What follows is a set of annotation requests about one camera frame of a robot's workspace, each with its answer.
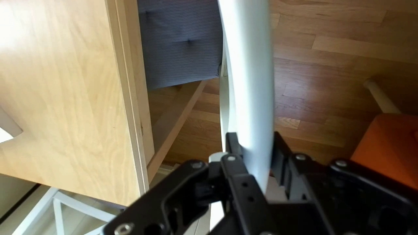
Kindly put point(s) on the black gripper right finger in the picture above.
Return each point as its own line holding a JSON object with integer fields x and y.
{"x": 348, "y": 196}

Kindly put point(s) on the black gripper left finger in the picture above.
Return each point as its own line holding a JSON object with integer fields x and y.
{"x": 187, "y": 196}

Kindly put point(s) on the white wooden chair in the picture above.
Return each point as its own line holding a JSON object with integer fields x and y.
{"x": 249, "y": 86}
{"x": 57, "y": 203}

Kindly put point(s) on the orange armchair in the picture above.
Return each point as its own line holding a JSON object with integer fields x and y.
{"x": 392, "y": 147}

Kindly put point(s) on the grey tufted seat cushion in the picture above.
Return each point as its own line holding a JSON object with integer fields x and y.
{"x": 183, "y": 43}

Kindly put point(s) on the light wooden table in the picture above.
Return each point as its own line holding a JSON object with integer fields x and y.
{"x": 66, "y": 95}

